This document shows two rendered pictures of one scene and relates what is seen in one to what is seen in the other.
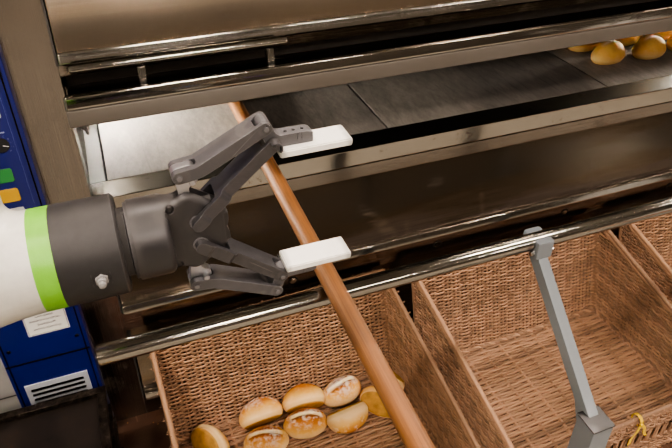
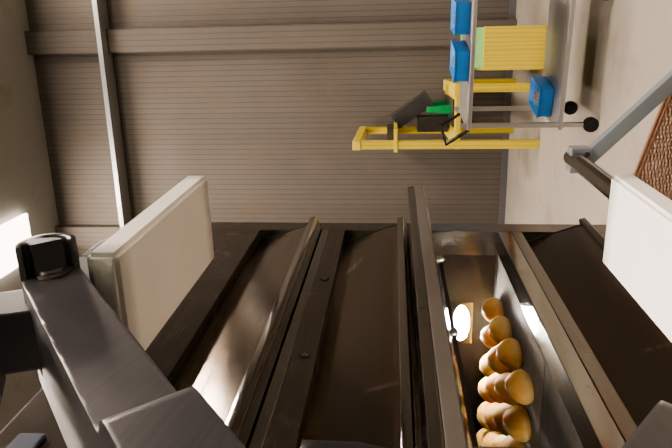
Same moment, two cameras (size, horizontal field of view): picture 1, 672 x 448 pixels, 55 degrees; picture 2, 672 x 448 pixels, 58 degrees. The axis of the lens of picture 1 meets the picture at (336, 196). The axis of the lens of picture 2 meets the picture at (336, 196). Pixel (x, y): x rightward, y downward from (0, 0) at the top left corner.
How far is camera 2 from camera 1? 0.57 m
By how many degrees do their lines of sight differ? 64
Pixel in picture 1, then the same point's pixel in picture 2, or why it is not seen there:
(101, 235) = not seen: outside the picture
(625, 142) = (610, 328)
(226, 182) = (88, 431)
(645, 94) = (542, 320)
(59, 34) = not seen: outside the picture
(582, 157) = (641, 360)
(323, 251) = (640, 238)
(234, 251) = (656, 431)
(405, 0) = not seen: outside the picture
